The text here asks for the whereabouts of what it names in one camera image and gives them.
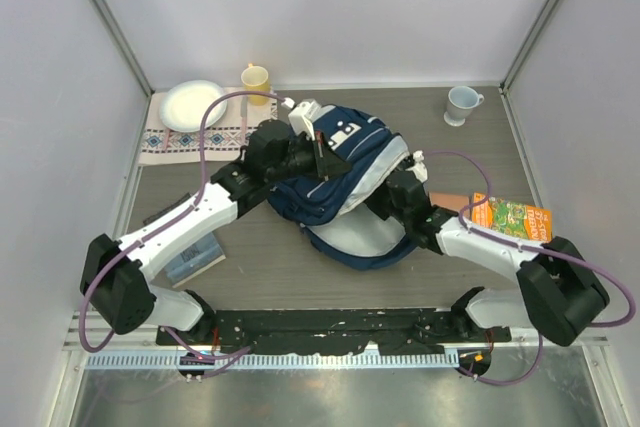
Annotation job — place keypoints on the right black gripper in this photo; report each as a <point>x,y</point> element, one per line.
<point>374,202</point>

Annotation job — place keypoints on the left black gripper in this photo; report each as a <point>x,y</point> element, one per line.
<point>332,164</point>

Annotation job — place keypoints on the navy blue student backpack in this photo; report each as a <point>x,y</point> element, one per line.
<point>332,213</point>

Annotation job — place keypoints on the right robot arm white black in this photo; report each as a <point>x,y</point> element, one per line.
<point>557,294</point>

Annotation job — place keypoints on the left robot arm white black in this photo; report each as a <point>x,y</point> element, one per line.
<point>118,274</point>

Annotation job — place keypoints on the tan leather wallet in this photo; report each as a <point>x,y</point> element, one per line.
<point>449,201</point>

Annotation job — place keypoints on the yellow mug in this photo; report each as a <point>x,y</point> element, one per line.
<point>256,78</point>

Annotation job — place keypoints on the light blue footed cup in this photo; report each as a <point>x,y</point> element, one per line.
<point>461,101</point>

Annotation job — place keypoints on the orange green treehouse book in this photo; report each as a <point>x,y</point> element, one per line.
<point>514,218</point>

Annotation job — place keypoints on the white paper plate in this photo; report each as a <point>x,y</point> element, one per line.
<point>183,107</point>

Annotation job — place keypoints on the dark blue Nineteen Eighty-Four book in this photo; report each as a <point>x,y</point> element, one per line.
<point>194,260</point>

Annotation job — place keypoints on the patterned cloth placemat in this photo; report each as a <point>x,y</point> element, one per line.
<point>222,140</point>

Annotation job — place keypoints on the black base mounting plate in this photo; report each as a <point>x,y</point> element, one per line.
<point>346,331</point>

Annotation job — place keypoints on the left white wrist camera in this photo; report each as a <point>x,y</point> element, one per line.
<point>301,116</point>

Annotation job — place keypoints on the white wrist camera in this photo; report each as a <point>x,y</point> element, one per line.
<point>301,116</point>
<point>417,166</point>

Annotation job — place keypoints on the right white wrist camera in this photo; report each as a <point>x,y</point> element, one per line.
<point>417,166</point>

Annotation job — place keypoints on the pink handled table knife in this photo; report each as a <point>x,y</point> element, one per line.
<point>244,120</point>

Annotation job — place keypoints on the pink handled fork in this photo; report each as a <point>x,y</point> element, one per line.
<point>166,139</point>

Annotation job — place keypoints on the white slotted cable duct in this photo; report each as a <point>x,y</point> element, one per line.
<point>369,359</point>

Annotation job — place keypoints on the aluminium frame rail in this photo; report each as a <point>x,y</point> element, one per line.
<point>96,329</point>

